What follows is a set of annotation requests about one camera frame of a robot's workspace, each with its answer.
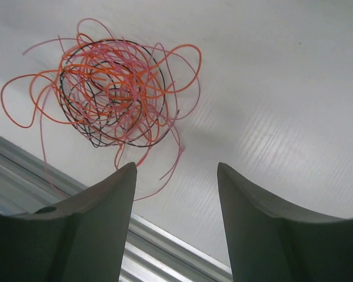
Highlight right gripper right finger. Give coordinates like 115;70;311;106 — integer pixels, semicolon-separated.
217;163;353;281

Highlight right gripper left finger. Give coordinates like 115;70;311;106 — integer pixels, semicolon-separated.
0;163;137;281

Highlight red orange wires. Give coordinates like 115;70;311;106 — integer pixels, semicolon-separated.
0;18;202;202

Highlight aluminium rail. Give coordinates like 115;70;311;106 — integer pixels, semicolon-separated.
0;137;232;281

